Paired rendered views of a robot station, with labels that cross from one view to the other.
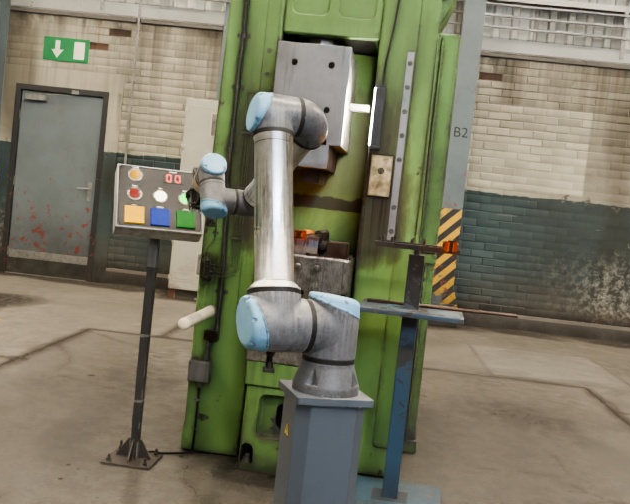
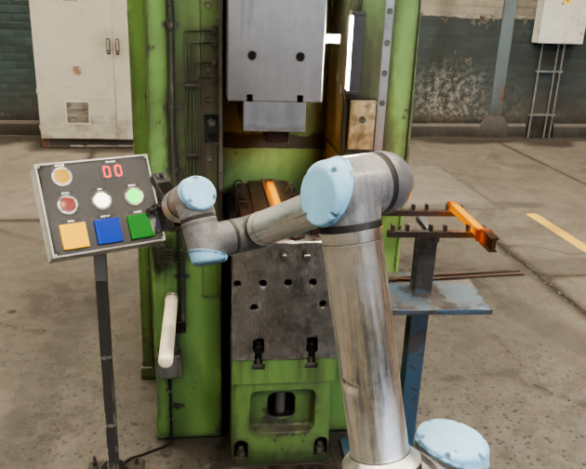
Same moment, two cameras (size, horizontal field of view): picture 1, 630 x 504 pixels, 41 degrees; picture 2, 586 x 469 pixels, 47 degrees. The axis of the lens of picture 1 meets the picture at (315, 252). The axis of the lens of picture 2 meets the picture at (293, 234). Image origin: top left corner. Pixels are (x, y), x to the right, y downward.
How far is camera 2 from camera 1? 1.59 m
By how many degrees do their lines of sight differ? 22
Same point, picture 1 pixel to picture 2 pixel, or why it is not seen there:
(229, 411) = (207, 395)
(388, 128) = (367, 65)
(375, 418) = not seen: hidden behind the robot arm
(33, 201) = not seen: outside the picture
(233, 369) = (206, 355)
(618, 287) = (446, 89)
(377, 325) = not seen: hidden behind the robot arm
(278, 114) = (365, 201)
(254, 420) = (246, 418)
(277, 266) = (393, 442)
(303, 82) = (267, 21)
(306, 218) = (257, 160)
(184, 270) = (55, 119)
